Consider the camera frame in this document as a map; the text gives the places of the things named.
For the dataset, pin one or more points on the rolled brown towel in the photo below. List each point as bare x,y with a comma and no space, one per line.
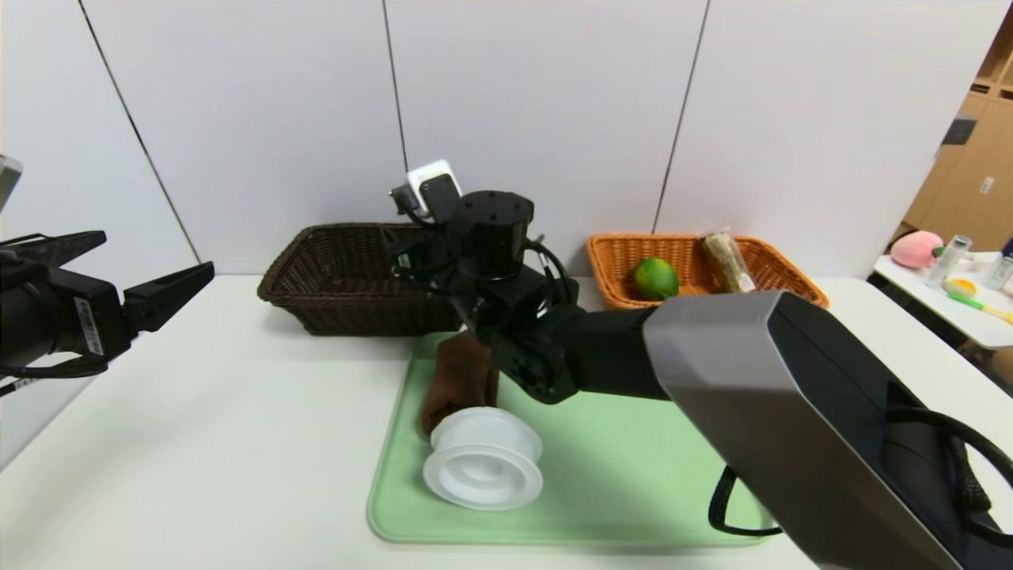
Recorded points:
459,376

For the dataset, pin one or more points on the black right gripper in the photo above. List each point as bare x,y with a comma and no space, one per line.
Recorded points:
404,259

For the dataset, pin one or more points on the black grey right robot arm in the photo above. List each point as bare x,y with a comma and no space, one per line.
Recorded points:
791,380

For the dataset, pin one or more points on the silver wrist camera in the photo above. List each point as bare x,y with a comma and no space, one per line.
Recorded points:
431,178
6,182

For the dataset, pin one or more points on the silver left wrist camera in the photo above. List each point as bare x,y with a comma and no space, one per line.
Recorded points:
6,182

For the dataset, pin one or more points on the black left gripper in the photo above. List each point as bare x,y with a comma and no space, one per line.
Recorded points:
93,325

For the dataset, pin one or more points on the dark brown wicker basket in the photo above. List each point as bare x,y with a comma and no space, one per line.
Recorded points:
340,269

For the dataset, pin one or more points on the light green plastic tray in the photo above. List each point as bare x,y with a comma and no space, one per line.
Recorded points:
617,475

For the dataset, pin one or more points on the clear chocolate pack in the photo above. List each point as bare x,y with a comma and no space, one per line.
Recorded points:
726,260

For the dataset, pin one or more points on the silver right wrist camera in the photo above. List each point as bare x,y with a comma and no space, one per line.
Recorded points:
431,178

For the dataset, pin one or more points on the white side table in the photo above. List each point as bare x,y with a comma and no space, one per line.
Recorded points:
965,321

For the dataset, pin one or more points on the tall clear plastic bottle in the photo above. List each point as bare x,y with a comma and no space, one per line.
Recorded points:
946,265

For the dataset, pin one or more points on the white round plastic container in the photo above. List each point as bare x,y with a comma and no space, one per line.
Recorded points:
483,467

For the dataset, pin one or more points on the green lime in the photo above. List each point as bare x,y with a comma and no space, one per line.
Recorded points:
655,279

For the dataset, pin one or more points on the pink peach plush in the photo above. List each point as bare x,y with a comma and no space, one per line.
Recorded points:
914,249

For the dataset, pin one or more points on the grey wall mounted box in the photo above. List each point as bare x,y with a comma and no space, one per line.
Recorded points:
956,131

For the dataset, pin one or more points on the light wooden cabinet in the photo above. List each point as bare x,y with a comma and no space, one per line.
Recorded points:
973,190

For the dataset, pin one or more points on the orange wicker basket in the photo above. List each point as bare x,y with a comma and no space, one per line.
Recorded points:
613,269

